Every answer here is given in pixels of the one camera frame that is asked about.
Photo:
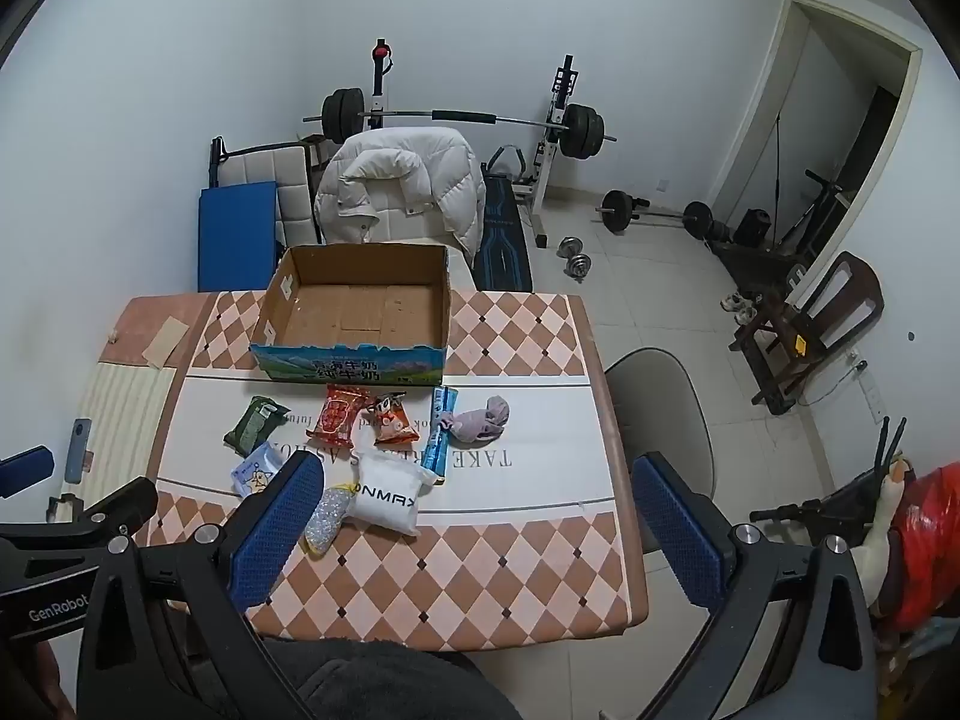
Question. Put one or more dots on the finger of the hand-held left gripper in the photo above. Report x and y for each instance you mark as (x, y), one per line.
(22, 469)
(112, 506)

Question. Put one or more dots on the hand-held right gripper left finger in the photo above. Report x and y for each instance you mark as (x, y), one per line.
(277, 532)

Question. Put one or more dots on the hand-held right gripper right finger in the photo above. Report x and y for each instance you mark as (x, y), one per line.
(675, 540)

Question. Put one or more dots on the silver scrubber sponge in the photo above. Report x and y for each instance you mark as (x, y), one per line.
(326, 521)

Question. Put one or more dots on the blue tissue packet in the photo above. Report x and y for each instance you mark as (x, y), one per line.
(255, 474)

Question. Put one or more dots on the green packet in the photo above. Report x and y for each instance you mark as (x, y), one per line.
(255, 426)

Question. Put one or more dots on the red snack packet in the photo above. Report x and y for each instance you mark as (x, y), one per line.
(337, 414)

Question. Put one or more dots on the orange panda snack packet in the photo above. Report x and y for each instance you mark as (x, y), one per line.
(390, 424)

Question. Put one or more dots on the long light blue packet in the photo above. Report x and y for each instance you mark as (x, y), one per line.
(437, 454)

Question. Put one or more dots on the purple socks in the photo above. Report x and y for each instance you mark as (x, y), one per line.
(480, 420)

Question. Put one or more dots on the cardboard box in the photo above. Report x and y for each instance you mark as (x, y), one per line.
(352, 315)

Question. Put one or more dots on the person's left forearm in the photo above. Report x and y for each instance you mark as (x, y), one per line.
(41, 686)

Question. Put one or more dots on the grey rectangular device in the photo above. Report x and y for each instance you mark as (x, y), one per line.
(76, 450)

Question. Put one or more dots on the grey plastic chair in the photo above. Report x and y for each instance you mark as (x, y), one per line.
(660, 405)

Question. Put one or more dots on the beige tape patch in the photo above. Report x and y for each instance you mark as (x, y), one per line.
(166, 341)

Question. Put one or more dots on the person's dark pants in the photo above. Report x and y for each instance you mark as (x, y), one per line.
(375, 682)

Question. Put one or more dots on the black wifi router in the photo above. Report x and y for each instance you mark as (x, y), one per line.
(862, 491)

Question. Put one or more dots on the white goose plush toy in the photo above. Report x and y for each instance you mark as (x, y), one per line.
(889, 510)

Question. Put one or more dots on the red plastic bag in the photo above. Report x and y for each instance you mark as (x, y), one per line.
(930, 540)

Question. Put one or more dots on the chrome dumbbell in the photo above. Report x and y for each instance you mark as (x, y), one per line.
(579, 268)
(571, 246)

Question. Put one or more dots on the dark wooden bench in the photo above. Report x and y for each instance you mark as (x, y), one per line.
(757, 259)

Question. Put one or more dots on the blue foam mat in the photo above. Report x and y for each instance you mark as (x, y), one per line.
(236, 236)

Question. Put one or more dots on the dark wooden chair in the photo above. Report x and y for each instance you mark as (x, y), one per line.
(855, 277)

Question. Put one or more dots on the black box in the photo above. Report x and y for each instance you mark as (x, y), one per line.
(754, 226)

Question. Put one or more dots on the short barbell with black plates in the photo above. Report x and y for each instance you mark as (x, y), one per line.
(652, 217)

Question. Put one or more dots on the beige padded chair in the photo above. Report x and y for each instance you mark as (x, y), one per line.
(289, 187)

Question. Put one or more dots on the black weight bench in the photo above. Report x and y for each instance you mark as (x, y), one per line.
(502, 240)

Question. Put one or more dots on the white down jacket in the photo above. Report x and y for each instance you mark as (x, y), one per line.
(405, 180)

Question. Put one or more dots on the white barbell rack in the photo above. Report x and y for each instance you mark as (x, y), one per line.
(559, 101)

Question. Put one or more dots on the long barbell with black plates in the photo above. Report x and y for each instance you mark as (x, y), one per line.
(465, 117)

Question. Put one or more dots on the white wall socket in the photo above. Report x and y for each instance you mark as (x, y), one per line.
(874, 399)

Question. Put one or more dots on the cream door frame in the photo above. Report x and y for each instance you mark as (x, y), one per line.
(761, 97)

